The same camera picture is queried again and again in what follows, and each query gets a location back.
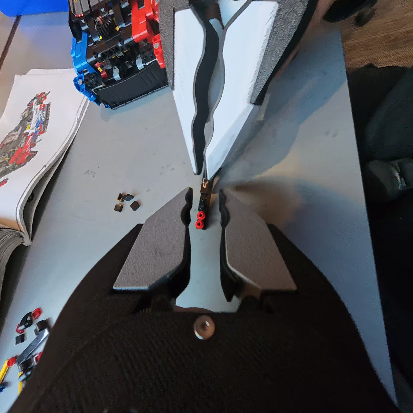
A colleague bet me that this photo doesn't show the black strap with buckle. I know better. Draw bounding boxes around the black strap with buckle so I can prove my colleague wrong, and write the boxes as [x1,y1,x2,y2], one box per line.
[365,160,413,202]

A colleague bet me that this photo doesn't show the black brick strip red studs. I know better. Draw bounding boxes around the black brick strip red studs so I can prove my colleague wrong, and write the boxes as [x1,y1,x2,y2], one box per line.
[195,174,214,231]

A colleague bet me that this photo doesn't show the person's black clothed legs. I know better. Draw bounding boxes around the person's black clothed legs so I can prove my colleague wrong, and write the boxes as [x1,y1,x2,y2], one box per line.
[347,63,413,413]

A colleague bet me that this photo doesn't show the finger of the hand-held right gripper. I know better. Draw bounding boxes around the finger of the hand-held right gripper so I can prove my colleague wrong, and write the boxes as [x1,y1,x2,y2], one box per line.
[173,6,225,176]
[205,0,279,180]

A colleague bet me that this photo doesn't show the blue red toy brick car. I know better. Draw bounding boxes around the blue red toy brick car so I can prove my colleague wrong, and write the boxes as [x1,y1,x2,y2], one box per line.
[69,0,170,110]

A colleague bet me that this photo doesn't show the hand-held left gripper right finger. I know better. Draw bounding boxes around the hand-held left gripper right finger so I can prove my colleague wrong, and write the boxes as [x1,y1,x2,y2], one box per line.
[219,189,297,303]

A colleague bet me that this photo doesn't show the black office chair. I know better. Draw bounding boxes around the black office chair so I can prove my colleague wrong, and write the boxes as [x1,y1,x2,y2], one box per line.
[323,0,379,26]

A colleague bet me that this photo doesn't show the open instruction booklet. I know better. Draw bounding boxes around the open instruction booklet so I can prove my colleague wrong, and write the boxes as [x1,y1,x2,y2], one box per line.
[0,68,91,291]

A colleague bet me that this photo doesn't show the blue plastic bin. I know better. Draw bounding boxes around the blue plastic bin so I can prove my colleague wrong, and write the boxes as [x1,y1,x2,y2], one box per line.
[0,0,70,15]

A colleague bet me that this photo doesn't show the scattered loose toy brick parts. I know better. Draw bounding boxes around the scattered loose toy brick parts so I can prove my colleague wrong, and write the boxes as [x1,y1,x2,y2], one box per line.
[0,307,52,396]

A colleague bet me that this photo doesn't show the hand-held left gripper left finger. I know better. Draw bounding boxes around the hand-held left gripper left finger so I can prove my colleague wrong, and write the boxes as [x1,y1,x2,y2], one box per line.
[113,187,194,299]

